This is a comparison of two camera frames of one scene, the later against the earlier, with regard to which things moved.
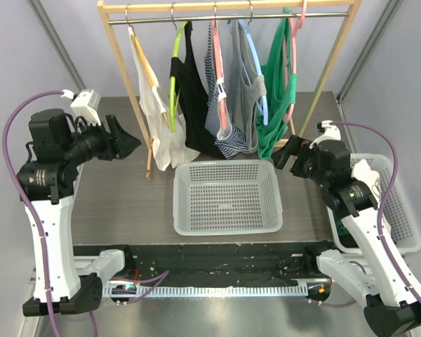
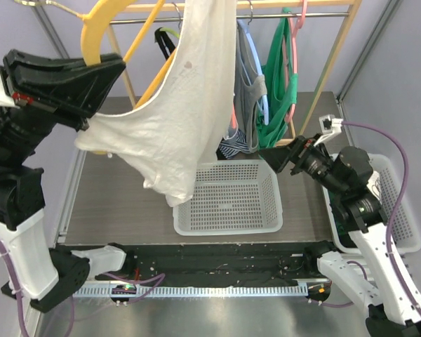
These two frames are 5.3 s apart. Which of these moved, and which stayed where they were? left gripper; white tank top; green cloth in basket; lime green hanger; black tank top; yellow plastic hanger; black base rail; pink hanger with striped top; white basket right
Moved: left gripper; pink hanger with striped top; yellow plastic hanger; black tank top; lime green hanger; white tank top
Stayed: green cloth in basket; black base rail; white basket right
